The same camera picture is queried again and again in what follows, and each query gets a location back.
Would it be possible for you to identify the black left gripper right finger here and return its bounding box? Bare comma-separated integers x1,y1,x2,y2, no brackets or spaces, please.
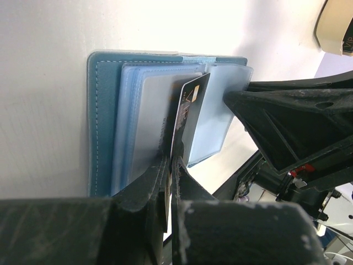
172,156,327,264

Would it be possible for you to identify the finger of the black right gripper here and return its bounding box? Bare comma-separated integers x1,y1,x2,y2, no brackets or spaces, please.
223,74,352,173

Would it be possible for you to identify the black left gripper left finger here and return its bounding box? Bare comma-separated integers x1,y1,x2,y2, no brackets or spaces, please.
1,155,170,264

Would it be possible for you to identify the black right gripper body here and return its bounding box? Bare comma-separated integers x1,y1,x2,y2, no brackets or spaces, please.
215,137,352,221

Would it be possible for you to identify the black VIP credit card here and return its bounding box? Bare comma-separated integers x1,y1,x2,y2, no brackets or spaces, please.
159,73,210,232

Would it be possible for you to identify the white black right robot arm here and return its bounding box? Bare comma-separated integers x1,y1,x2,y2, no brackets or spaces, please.
215,72,352,250

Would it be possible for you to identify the stack of credit cards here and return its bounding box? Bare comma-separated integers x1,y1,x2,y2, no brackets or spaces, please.
342,19,353,56

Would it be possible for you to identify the beige oval card tray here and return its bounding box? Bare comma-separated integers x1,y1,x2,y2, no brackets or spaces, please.
314,0,352,56

